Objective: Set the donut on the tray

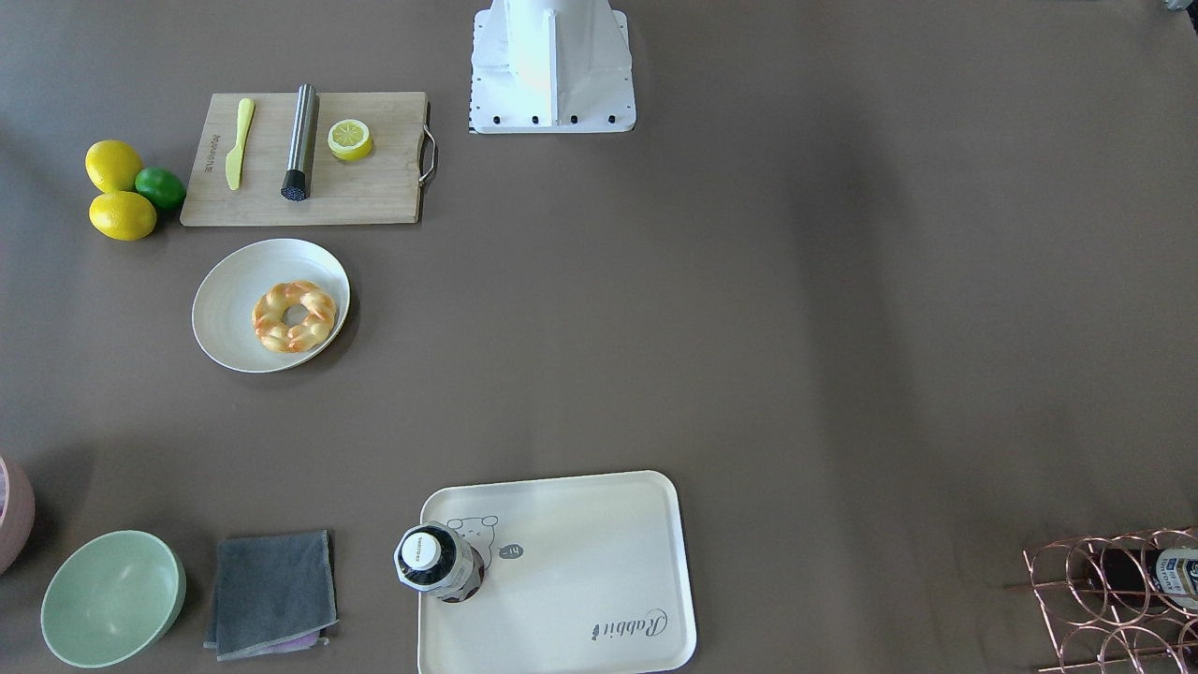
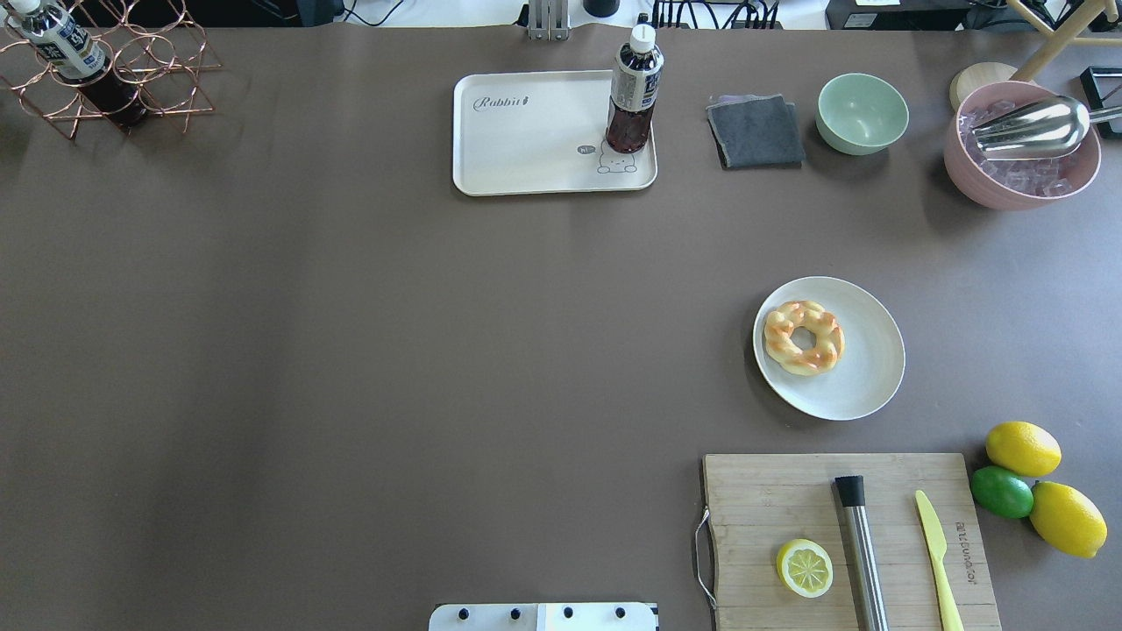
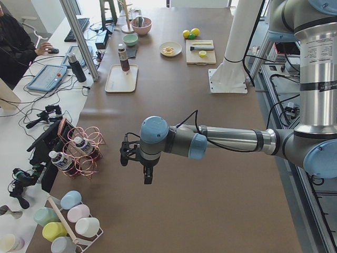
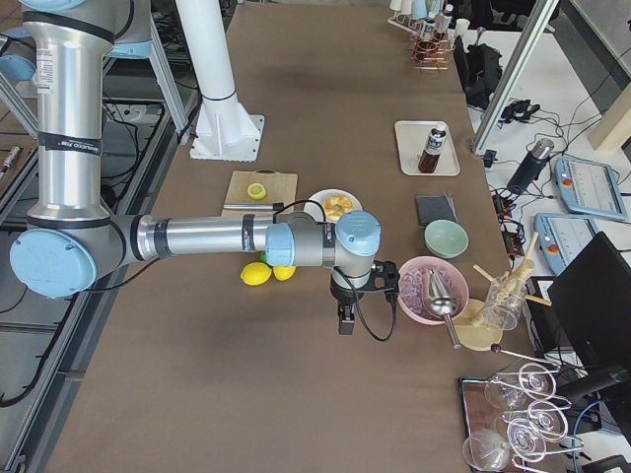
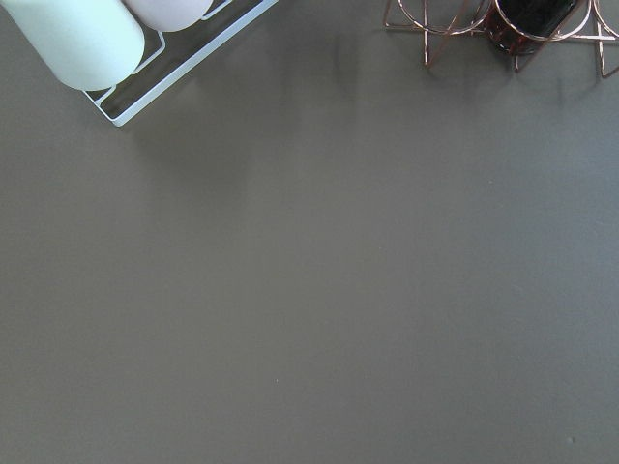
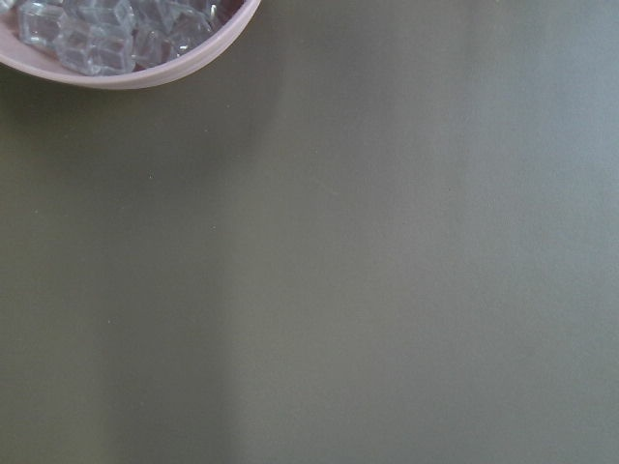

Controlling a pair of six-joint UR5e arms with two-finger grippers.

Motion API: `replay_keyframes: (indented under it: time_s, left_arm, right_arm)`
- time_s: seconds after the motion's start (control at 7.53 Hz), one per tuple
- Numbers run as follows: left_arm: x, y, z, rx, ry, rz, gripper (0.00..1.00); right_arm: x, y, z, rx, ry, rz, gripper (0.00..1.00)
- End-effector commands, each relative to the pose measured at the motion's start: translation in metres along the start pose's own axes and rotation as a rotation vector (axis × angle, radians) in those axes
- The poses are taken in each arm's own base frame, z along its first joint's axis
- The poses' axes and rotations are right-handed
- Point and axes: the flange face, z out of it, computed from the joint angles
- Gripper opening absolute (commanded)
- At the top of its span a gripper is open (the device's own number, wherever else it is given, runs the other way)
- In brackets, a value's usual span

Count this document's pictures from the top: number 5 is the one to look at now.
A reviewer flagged dark bottle in copper rack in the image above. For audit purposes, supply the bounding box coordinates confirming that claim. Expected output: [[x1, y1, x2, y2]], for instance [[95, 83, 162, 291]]
[[485, 0, 578, 56]]

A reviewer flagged copper wire bottle rack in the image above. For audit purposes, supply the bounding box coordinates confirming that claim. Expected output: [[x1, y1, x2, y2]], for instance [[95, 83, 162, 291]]
[[381, 1, 618, 79]]

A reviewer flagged white wire cup rack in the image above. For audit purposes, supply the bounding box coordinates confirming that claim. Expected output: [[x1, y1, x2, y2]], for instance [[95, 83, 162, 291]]
[[84, 0, 277, 127]]

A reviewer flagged mint green cup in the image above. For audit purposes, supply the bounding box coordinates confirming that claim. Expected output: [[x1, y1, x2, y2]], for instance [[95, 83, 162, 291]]
[[1, 0, 145, 91]]

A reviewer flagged pale pink cup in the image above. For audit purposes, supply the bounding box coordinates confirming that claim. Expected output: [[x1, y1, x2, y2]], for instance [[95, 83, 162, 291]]
[[124, 0, 214, 32]]

